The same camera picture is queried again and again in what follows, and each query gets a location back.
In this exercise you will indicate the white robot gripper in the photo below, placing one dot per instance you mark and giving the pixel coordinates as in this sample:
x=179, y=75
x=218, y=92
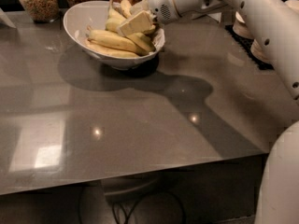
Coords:
x=163, y=4

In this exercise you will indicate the yellow banana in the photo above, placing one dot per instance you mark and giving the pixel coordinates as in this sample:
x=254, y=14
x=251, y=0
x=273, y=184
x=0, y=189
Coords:
x=126, y=8
x=114, y=13
x=140, y=39
x=113, y=41
x=109, y=51

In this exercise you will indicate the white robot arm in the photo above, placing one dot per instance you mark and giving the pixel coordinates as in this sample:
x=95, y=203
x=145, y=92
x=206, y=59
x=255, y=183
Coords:
x=275, y=27

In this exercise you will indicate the white ceramic bowl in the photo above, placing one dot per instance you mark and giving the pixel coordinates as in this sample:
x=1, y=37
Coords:
x=94, y=14

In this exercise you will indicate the white sign holder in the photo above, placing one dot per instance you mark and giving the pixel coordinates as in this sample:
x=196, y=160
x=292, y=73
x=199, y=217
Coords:
x=215, y=14

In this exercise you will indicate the stack of white bowls left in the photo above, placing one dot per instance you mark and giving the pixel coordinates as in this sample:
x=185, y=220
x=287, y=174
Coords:
x=240, y=27

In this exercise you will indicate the glass cereal jar far left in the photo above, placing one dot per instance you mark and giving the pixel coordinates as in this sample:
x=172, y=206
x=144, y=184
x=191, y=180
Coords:
x=41, y=10

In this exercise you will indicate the black rubber mat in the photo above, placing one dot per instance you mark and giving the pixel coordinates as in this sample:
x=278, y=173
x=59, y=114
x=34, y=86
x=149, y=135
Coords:
x=246, y=43

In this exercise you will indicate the stack of paper plates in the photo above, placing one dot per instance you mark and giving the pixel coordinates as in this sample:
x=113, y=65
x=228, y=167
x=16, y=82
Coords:
x=257, y=52

